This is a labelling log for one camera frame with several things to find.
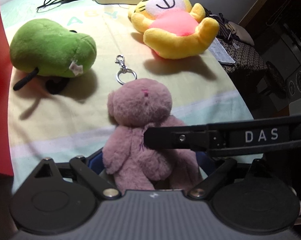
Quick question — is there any pink plush bear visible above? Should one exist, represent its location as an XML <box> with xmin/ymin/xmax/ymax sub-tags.
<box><xmin>102</xmin><ymin>79</ymin><xmax>202</xmax><ymax>193</ymax></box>

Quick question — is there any green plush toy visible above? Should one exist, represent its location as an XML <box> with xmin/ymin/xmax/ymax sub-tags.
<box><xmin>10</xmin><ymin>18</ymin><xmax>97</xmax><ymax>94</ymax></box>

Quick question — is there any yellow tiger plush toy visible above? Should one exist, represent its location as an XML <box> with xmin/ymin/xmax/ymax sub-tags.
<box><xmin>128</xmin><ymin>0</ymin><xmax>219</xmax><ymax>60</ymax></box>

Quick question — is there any operator hand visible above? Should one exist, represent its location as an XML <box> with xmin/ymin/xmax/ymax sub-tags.
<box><xmin>290</xmin><ymin>187</ymin><xmax>301</xmax><ymax>216</ymax></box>

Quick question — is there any baby print blanket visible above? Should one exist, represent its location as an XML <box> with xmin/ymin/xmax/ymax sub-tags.
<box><xmin>0</xmin><ymin>0</ymin><xmax>264</xmax><ymax>196</ymax></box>

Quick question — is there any open paper notebook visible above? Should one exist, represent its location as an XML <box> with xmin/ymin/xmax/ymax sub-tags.
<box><xmin>208</xmin><ymin>38</ymin><xmax>236</xmax><ymax>64</ymax></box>

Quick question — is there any beige cloth bundle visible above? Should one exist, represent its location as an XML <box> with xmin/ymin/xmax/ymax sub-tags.
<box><xmin>225</xmin><ymin>21</ymin><xmax>255</xmax><ymax>46</ymax></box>

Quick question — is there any dark striped cloth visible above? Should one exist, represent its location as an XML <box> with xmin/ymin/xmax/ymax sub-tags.
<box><xmin>204</xmin><ymin>7</ymin><xmax>234</xmax><ymax>42</ymax></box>

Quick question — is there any silver keychain ring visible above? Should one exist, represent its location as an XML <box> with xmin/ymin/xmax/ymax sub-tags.
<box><xmin>114</xmin><ymin>54</ymin><xmax>138</xmax><ymax>86</ymax></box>

